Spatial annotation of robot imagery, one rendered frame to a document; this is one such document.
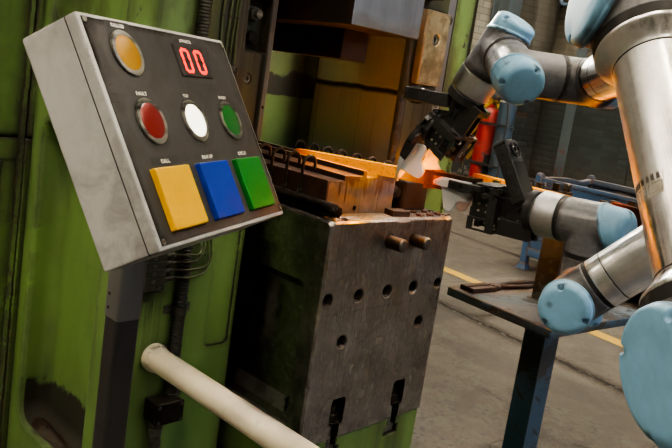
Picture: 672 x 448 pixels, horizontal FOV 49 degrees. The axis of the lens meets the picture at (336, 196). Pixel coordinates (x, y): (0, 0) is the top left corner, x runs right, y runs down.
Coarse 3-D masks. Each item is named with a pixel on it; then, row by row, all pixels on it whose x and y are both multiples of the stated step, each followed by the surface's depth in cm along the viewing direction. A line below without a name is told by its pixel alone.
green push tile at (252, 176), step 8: (232, 160) 102; (240, 160) 103; (248, 160) 105; (256, 160) 107; (240, 168) 102; (248, 168) 104; (256, 168) 106; (240, 176) 102; (248, 176) 103; (256, 176) 106; (264, 176) 108; (240, 184) 102; (248, 184) 102; (256, 184) 105; (264, 184) 107; (248, 192) 102; (256, 192) 104; (264, 192) 106; (248, 200) 102; (256, 200) 103; (264, 200) 105; (272, 200) 108; (256, 208) 102
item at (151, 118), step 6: (144, 108) 86; (150, 108) 87; (144, 114) 85; (150, 114) 86; (156, 114) 88; (144, 120) 85; (150, 120) 86; (156, 120) 87; (162, 120) 89; (150, 126) 86; (156, 126) 87; (162, 126) 88; (150, 132) 85; (156, 132) 86; (162, 132) 88
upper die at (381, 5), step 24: (288, 0) 146; (312, 0) 142; (336, 0) 137; (360, 0) 135; (384, 0) 140; (408, 0) 144; (312, 24) 151; (336, 24) 141; (360, 24) 136; (384, 24) 141; (408, 24) 146
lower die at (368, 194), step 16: (320, 160) 154; (272, 176) 150; (288, 176) 147; (304, 176) 144; (320, 176) 143; (336, 176) 144; (352, 176) 144; (384, 176) 151; (304, 192) 144; (320, 192) 141; (336, 192) 142; (352, 192) 145; (368, 192) 148; (384, 192) 152; (368, 208) 149; (384, 208) 153
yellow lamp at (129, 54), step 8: (120, 40) 86; (128, 40) 88; (120, 48) 85; (128, 48) 87; (136, 48) 89; (120, 56) 85; (128, 56) 86; (136, 56) 88; (128, 64) 86; (136, 64) 87
